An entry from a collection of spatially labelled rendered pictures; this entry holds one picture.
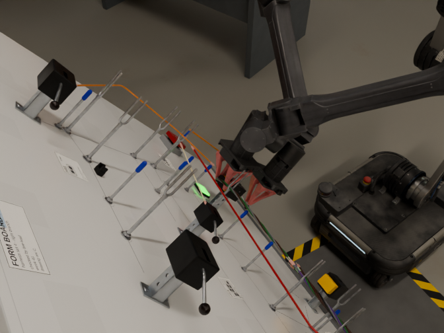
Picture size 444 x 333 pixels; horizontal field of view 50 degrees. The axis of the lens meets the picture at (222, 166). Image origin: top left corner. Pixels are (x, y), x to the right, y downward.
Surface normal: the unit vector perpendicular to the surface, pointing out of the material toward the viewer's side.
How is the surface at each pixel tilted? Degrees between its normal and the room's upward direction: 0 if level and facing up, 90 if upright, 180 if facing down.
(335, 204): 0
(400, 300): 0
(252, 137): 67
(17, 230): 54
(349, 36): 0
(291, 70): 40
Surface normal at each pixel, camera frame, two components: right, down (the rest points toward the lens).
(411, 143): 0.01, -0.68
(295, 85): 0.36, -0.13
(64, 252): 0.70, -0.70
